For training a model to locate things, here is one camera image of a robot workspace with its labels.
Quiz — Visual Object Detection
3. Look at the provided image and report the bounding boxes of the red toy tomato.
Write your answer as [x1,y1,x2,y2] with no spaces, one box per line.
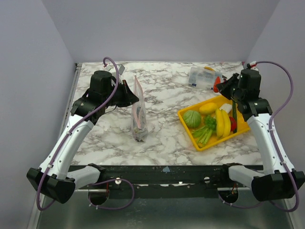
[229,116,237,133]

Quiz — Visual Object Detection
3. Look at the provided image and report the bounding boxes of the clear zip top bag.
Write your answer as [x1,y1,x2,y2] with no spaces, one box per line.
[131,76,148,132]

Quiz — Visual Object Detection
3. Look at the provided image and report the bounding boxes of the yellow toy banana bunch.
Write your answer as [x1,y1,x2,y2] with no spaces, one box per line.
[215,109,231,138]

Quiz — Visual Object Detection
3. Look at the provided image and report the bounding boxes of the green toy celery stalks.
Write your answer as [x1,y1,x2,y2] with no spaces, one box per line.
[192,126,214,146]

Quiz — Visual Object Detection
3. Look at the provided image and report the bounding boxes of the purple toy eggplant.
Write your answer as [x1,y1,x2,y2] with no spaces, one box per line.
[132,127,148,142]

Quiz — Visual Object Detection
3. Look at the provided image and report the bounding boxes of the yellow handled tool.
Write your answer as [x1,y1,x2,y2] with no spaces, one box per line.
[204,66,215,72]

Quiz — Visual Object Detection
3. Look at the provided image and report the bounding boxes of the black mounting base bar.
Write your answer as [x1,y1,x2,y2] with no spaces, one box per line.
[81,166,243,203]

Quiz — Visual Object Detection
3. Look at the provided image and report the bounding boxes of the yellow plastic tray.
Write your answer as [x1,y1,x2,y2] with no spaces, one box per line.
[178,95,250,151]

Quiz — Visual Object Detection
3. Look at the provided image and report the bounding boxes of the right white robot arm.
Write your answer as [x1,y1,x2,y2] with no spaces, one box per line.
[217,69,305,202]

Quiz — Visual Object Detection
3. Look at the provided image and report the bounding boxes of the clear plastic organizer box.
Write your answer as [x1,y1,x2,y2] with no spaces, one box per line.
[188,67,224,90]

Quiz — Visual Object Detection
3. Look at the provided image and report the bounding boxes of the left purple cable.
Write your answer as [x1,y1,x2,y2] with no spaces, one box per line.
[36,56,135,211]

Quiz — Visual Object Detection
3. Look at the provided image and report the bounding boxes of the green toy cabbage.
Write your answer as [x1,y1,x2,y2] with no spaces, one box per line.
[183,110,202,128]

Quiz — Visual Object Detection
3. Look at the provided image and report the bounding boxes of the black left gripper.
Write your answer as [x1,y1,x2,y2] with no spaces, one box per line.
[103,80,140,107]

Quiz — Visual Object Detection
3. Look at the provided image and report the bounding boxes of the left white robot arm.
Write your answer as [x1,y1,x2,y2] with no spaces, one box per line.
[27,71,139,204]

